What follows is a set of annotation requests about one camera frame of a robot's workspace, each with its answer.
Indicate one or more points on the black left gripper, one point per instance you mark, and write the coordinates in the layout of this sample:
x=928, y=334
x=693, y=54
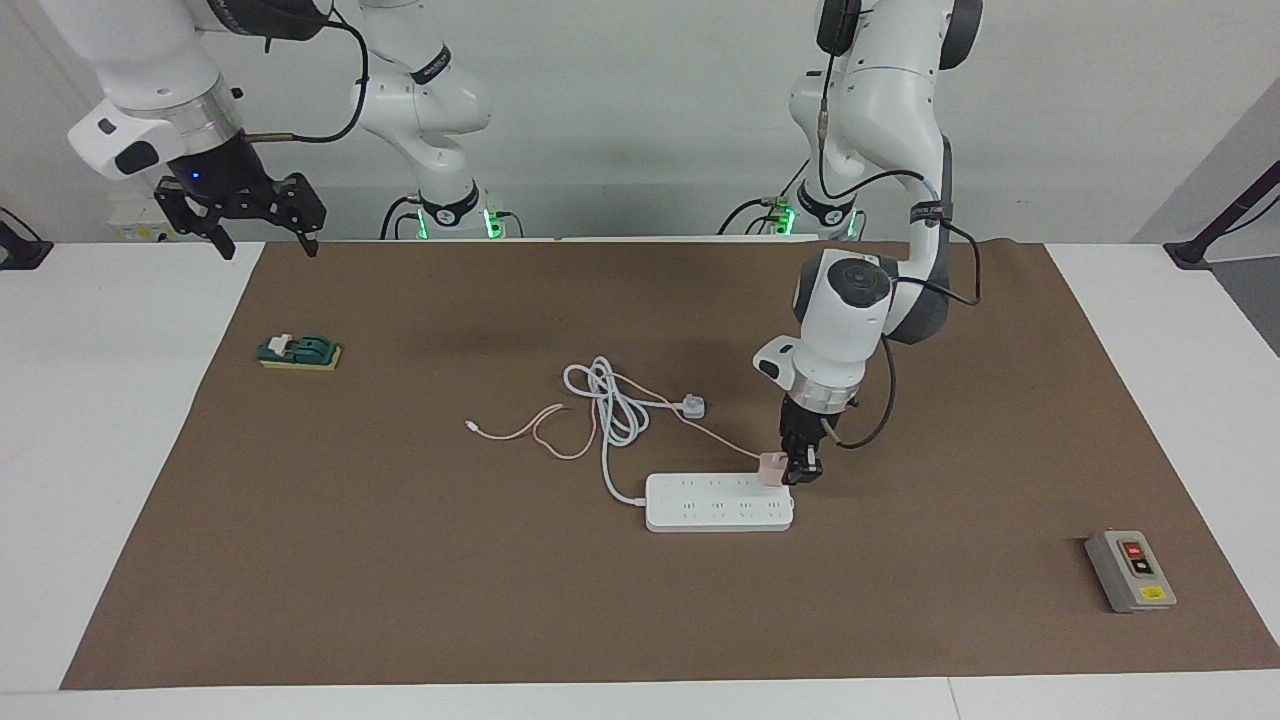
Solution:
x=800, y=425

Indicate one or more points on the white wall box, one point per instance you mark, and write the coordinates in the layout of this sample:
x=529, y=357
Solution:
x=130, y=228

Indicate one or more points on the pink charger block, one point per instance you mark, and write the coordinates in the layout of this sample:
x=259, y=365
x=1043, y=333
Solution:
x=772, y=470

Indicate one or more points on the grey on-off switch box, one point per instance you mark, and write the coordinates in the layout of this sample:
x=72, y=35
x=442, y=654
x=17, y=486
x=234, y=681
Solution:
x=1130, y=570

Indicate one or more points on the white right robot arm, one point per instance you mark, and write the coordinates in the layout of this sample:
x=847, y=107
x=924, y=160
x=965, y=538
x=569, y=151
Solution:
x=140, y=60

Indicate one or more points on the brown table mat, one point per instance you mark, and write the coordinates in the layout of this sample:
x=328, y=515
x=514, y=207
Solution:
x=400, y=600

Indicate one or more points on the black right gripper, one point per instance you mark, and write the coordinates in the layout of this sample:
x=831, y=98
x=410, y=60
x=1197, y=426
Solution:
x=225, y=175

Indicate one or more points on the black clamp stand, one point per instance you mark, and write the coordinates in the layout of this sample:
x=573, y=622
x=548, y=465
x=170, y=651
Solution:
x=1195, y=250
x=20, y=250

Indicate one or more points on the green knife switch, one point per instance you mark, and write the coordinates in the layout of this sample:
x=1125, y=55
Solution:
x=305, y=350

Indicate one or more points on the white power strip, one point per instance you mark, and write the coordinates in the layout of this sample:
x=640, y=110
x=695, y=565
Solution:
x=710, y=505

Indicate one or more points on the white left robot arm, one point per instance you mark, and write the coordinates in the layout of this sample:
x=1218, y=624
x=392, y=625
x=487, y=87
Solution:
x=880, y=100

